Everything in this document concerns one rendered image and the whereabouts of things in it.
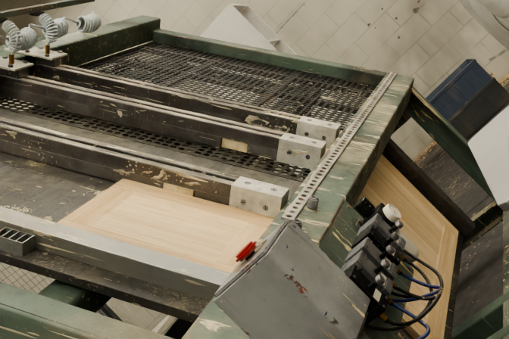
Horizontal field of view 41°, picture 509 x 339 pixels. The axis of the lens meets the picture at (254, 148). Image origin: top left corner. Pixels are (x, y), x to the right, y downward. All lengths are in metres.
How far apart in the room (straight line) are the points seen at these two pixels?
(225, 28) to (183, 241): 4.01
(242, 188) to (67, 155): 0.47
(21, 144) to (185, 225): 0.55
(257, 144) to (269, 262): 1.07
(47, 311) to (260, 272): 0.39
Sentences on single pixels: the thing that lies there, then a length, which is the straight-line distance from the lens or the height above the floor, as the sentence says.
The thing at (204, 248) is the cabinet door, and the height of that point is 0.97.
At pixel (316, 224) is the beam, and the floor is 0.83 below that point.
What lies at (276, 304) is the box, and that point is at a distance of 0.94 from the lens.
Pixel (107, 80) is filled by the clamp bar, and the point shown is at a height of 1.57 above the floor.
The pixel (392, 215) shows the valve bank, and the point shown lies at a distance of 1.59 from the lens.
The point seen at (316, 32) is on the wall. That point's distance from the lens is 6.64.
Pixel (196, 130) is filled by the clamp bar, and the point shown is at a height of 1.21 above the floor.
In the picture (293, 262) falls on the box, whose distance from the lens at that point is 0.94.
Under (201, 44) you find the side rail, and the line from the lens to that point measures 3.19.
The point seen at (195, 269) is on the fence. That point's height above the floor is 0.96.
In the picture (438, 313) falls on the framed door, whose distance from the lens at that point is 2.28.
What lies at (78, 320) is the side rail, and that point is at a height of 1.04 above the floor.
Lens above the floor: 1.02
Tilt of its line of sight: 1 degrees up
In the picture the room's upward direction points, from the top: 45 degrees counter-clockwise
